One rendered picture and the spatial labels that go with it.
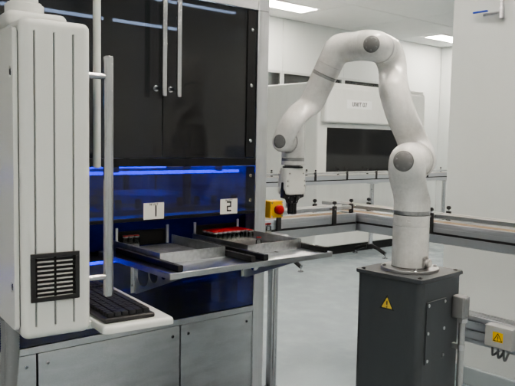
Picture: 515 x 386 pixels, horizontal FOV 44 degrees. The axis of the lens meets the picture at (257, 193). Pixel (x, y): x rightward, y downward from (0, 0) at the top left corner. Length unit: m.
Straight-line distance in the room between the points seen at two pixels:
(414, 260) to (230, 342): 0.89
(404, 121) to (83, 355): 1.34
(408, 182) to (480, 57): 1.59
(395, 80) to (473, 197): 1.50
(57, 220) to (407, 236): 1.12
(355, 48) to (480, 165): 1.53
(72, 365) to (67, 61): 1.12
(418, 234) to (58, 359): 1.26
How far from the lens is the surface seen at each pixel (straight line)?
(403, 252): 2.17
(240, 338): 2.70
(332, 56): 2.26
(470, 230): 2.87
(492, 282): 3.57
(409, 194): 2.13
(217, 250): 2.21
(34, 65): 1.58
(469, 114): 3.59
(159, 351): 2.48
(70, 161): 1.60
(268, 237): 2.56
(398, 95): 2.17
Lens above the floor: 1.28
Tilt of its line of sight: 5 degrees down
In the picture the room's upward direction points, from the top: 1 degrees clockwise
